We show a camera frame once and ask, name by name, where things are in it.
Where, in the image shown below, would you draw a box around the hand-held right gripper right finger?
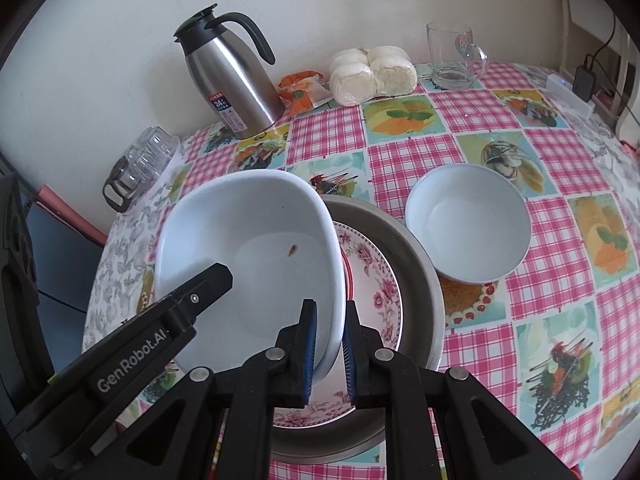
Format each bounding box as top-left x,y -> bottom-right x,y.
342,301 -> 571,480

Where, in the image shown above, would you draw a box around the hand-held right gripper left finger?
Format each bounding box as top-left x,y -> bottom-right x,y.
90,299 -> 319,480

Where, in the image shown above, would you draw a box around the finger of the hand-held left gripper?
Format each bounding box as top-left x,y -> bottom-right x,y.
165,262 -> 234,332

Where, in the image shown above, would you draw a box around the white bowl with strawberry print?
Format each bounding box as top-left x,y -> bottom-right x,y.
154,169 -> 348,382

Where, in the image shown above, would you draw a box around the white plate with pink flowers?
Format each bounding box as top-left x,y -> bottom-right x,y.
272,220 -> 405,428

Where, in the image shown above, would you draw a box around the stainless steel basin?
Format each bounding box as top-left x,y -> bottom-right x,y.
270,194 -> 445,466

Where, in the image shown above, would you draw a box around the blue panel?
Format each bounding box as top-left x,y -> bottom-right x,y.
25,200 -> 108,356

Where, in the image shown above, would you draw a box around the glass cups in metal rack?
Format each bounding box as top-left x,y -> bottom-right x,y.
102,126 -> 181,212

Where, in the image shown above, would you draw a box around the red bar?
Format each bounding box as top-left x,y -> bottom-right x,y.
40,185 -> 108,248

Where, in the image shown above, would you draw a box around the white bowl with red emblem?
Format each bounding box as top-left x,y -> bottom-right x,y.
405,162 -> 532,285

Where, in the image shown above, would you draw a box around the stainless steel thermos jug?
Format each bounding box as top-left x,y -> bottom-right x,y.
173,4 -> 286,141

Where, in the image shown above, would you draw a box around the pink checked tablecloth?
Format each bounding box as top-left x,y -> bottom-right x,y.
112,62 -> 640,480

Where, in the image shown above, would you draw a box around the orange snack packet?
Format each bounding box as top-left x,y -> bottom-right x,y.
277,71 -> 335,115

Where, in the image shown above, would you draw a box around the bag of white steamed buns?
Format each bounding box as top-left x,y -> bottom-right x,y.
328,46 -> 418,107

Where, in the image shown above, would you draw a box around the clear glass mug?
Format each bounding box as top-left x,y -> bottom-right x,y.
426,21 -> 490,91

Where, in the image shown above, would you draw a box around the white power strip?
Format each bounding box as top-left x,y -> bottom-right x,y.
545,74 -> 596,117

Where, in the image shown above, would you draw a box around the black power adapter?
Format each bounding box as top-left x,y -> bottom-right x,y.
574,64 -> 598,102

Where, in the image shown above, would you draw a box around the black cable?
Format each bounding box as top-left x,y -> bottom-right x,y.
582,7 -> 618,68

